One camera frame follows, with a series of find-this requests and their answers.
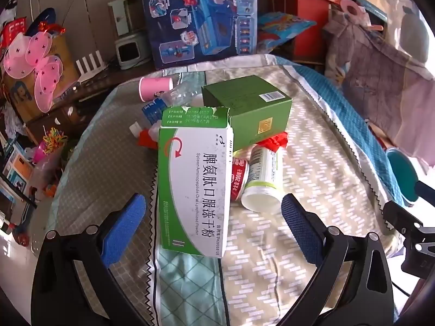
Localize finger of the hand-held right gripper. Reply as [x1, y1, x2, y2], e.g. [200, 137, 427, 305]
[381, 201, 434, 245]
[415, 180, 435, 208]

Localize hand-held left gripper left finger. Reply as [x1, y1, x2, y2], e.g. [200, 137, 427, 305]
[30, 193, 152, 326]

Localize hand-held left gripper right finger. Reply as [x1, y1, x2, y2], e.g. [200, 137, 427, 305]
[281, 193, 406, 326]

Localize teal plastic basin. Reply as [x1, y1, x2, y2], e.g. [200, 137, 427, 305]
[386, 148, 420, 208]

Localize white plastic canister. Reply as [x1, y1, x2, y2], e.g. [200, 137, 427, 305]
[241, 144, 284, 214]

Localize red yogurt cup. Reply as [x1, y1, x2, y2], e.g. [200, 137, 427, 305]
[230, 158, 250, 202]

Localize white green medicine box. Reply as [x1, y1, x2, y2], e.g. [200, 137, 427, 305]
[157, 106, 235, 258]

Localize clear plastic bottle blue label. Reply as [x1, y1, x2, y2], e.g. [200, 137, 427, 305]
[129, 82, 204, 136]

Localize green cardboard box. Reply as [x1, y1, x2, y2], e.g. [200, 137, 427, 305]
[201, 75, 293, 153]

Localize patchwork quilt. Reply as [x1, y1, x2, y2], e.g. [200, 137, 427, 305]
[46, 54, 413, 326]

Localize colourful rubber band toy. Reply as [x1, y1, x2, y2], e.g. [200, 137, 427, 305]
[42, 127, 69, 151]

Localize lilac printed blanket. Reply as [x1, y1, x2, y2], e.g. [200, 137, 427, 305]
[324, 14, 435, 164]

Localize toy packaging boxes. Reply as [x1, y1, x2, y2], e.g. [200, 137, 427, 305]
[0, 139, 35, 208]

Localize dark wooden desk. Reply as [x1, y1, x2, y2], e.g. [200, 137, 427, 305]
[25, 75, 116, 146]

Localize pink paper cup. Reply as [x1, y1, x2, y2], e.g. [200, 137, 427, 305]
[139, 76, 175, 102]

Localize white picket rack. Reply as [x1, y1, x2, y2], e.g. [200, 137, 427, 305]
[75, 50, 104, 75]

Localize white small retro appliance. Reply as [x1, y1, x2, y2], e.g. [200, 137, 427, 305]
[115, 37, 144, 70]

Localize brown cartoon cardboard box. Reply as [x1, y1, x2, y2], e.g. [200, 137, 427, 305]
[3, 34, 80, 123]

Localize pink butterfly wings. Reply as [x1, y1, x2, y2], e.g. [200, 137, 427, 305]
[3, 32, 64, 113]

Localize colourful cartoon bag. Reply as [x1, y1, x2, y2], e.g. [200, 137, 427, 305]
[256, 12, 316, 55]

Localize plain red box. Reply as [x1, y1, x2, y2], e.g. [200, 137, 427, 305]
[294, 0, 332, 63]

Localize dark blue hat red bow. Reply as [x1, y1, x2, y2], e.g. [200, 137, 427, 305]
[25, 8, 67, 38]

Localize large blue toy box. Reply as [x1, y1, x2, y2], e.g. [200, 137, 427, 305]
[139, 0, 260, 70]

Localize black cable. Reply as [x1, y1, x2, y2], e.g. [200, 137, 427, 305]
[391, 279, 413, 297]

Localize pink ring toy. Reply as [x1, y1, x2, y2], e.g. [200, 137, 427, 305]
[340, 0, 384, 31]

